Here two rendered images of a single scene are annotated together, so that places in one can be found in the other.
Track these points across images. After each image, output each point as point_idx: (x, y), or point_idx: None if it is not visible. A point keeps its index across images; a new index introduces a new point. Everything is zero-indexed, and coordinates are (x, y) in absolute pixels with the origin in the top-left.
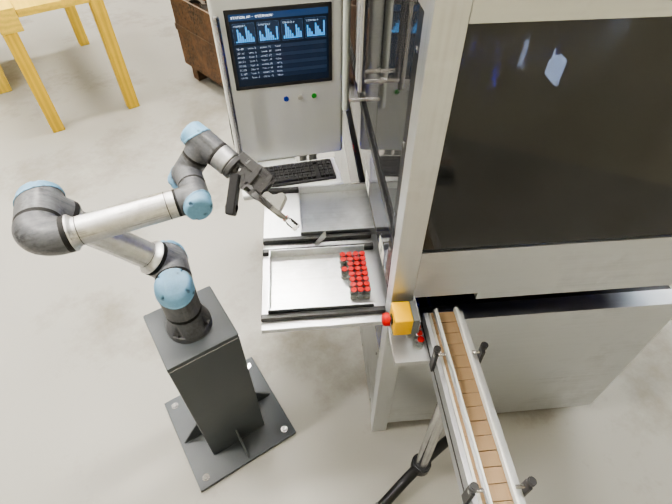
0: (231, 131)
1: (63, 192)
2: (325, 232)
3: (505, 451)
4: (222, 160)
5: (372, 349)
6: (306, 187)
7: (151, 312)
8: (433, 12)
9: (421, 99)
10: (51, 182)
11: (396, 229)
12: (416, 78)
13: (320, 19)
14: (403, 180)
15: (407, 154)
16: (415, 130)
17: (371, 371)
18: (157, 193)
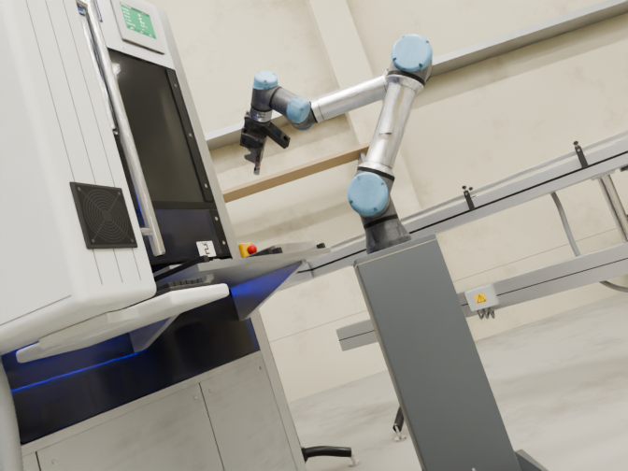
0: (127, 208)
1: (392, 61)
2: (214, 259)
3: None
4: None
5: (256, 398)
6: (162, 270)
7: (424, 235)
8: (183, 68)
9: (193, 102)
10: (392, 46)
11: (213, 190)
12: (184, 96)
13: None
14: (203, 152)
15: (198, 135)
16: (198, 118)
17: (271, 434)
18: (321, 97)
